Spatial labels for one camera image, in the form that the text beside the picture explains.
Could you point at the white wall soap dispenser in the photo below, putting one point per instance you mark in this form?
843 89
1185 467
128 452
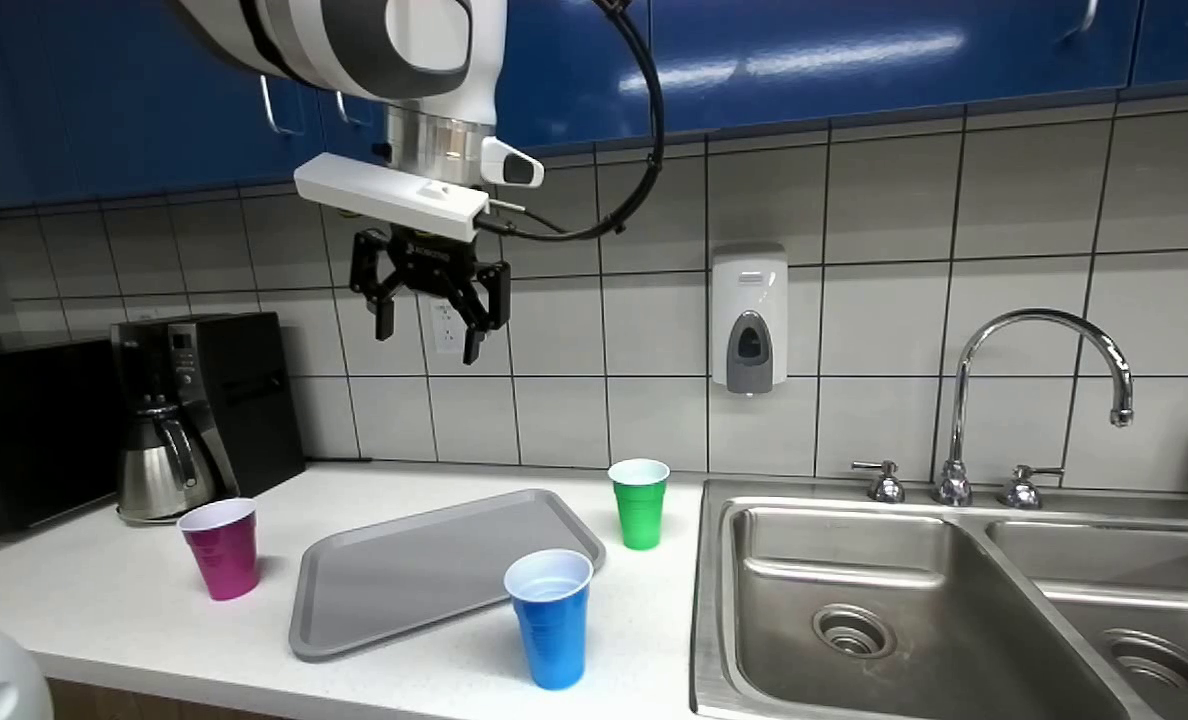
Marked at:
750 322

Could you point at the steel coffee carafe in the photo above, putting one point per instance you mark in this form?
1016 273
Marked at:
163 467

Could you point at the black microwave oven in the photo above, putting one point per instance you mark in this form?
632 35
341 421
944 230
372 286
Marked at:
62 421

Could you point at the black coffee maker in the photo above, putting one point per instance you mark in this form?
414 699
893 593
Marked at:
228 381

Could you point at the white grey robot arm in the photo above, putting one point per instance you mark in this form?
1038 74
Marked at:
432 66

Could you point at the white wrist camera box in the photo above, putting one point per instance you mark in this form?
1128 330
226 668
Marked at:
392 196

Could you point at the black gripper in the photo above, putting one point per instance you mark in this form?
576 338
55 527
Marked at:
384 262

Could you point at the green plastic cup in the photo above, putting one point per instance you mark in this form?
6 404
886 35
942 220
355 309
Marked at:
639 491

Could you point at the grey plastic tray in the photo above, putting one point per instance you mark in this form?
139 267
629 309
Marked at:
398 579

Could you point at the magenta plastic cup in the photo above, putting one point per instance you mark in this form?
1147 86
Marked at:
220 543

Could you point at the blue plastic cup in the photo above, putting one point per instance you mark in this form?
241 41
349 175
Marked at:
550 599

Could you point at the stainless steel double sink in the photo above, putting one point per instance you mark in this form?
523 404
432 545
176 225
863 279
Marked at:
824 605

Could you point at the blue upper cabinets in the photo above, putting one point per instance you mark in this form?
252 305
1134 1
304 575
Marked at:
122 97

